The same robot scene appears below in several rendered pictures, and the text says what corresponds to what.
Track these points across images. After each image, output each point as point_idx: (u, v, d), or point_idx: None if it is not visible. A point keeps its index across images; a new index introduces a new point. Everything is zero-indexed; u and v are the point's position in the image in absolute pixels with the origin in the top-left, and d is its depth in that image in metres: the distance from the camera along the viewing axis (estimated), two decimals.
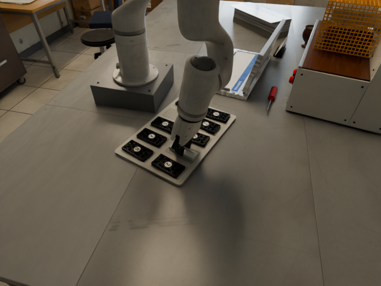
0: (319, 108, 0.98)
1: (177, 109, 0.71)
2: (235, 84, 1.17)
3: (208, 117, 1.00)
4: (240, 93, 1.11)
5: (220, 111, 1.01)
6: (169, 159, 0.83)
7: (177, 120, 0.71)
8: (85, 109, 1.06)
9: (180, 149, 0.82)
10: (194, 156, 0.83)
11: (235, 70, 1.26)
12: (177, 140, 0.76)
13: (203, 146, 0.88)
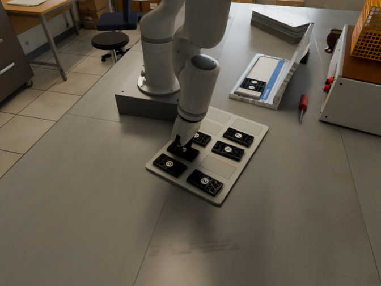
0: (357, 118, 0.93)
1: (178, 109, 0.71)
2: (263, 92, 1.12)
3: None
4: (269, 101, 1.06)
5: (254, 85, 1.13)
6: (204, 175, 0.78)
7: (178, 120, 0.72)
8: (109, 119, 1.01)
9: (178, 150, 0.81)
10: (259, 95, 1.08)
11: (260, 77, 1.21)
12: (177, 140, 0.75)
13: (239, 160, 0.83)
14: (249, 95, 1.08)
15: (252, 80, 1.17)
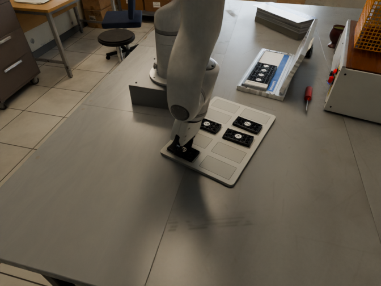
0: (360, 108, 0.97)
1: None
2: (269, 84, 1.16)
3: None
4: (275, 93, 1.11)
5: (261, 78, 1.18)
6: (264, 64, 1.29)
7: (177, 120, 0.72)
8: (122, 109, 1.06)
9: (178, 150, 0.81)
10: (266, 86, 1.12)
11: None
12: (176, 140, 0.75)
13: (249, 146, 0.88)
14: (256, 86, 1.13)
15: (258, 73, 1.21)
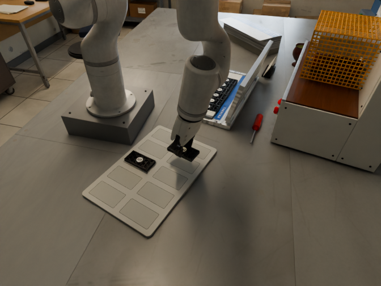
0: (305, 142, 0.91)
1: (177, 109, 0.71)
2: (218, 110, 1.10)
3: None
4: (223, 122, 1.05)
5: (211, 104, 1.12)
6: None
7: (177, 120, 0.72)
8: (56, 141, 0.99)
9: (178, 150, 0.81)
10: (214, 114, 1.06)
11: None
12: (177, 140, 0.75)
13: (234, 85, 1.24)
14: None
15: None
